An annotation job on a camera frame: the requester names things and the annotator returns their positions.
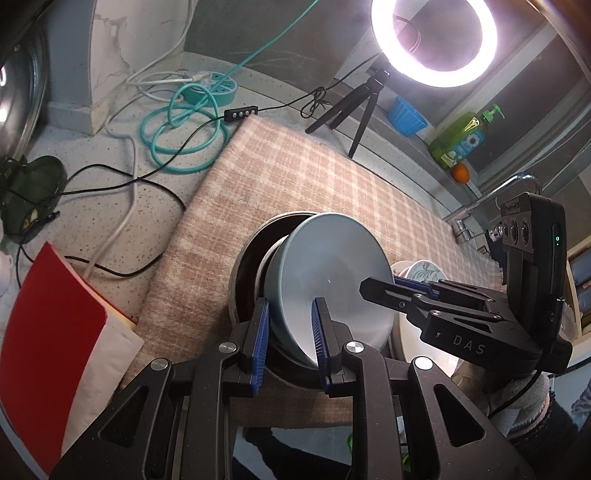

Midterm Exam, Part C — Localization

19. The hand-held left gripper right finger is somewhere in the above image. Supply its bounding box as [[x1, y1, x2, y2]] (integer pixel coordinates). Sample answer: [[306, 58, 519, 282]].
[[311, 298, 539, 480]]

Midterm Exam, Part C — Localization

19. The green soap bottle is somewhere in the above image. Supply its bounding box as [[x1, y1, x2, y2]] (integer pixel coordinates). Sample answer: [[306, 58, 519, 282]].
[[428, 104, 505, 169]]

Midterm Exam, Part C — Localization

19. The pale blue bowl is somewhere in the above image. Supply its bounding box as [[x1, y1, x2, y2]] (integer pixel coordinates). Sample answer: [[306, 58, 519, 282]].
[[265, 211, 394, 369]]

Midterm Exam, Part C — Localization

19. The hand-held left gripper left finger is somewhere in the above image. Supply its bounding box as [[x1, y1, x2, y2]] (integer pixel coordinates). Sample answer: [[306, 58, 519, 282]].
[[48, 298, 271, 480]]

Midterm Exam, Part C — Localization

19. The white leaf print plate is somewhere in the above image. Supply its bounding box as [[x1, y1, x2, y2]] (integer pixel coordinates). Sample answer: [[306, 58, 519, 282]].
[[390, 260, 464, 377]]

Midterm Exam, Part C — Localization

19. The ring light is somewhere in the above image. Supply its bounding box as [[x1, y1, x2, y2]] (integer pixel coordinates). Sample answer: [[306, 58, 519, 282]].
[[370, 0, 498, 88]]

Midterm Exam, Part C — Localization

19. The white paper bag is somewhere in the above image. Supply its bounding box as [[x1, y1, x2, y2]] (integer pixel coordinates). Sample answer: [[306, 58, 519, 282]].
[[60, 318, 145, 457]]

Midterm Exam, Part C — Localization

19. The blue plastic cup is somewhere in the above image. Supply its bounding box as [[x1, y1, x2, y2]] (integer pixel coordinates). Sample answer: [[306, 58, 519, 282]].
[[387, 96, 428, 137]]

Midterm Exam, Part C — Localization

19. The thin black light cable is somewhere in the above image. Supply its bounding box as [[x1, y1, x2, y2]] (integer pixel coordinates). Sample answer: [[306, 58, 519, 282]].
[[256, 65, 384, 118]]

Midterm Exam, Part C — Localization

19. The red book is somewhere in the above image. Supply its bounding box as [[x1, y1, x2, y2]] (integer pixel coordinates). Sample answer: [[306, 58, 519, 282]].
[[0, 242, 139, 476]]

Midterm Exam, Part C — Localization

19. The person's right forearm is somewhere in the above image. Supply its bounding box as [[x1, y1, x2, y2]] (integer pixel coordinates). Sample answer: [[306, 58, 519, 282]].
[[489, 369, 591, 446]]

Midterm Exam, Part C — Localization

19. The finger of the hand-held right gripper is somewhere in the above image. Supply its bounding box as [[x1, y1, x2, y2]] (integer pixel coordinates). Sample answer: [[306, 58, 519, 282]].
[[394, 276, 497, 308], [359, 276, 444, 324]]

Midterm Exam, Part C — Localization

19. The tan checked cloth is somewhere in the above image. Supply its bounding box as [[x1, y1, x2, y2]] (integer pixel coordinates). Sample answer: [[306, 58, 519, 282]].
[[134, 115, 504, 428]]

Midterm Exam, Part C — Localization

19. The dark green object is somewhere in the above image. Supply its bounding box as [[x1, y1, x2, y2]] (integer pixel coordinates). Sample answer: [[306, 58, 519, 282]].
[[0, 156, 68, 243]]

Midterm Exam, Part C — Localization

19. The metal pot lid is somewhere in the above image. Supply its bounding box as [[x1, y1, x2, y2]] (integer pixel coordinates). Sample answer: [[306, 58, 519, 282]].
[[0, 23, 49, 160]]

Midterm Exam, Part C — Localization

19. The teal power strip with cable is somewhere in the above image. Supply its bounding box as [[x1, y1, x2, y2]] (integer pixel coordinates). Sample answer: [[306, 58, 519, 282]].
[[141, 0, 319, 175]]

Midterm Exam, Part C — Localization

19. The large steel bowl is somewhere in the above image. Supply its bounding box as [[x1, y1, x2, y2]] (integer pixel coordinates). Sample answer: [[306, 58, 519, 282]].
[[228, 211, 333, 393]]

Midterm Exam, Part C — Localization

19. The teal round power strip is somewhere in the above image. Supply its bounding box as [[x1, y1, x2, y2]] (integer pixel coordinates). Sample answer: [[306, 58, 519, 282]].
[[178, 71, 238, 104]]

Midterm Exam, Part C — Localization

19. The metal faucet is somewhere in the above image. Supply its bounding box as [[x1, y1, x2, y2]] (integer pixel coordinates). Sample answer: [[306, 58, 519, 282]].
[[443, 172, 543, 243]]

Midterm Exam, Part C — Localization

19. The white cable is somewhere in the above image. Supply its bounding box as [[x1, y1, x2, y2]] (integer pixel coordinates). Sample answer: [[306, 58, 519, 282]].
[[85, 69, 208, 278]]

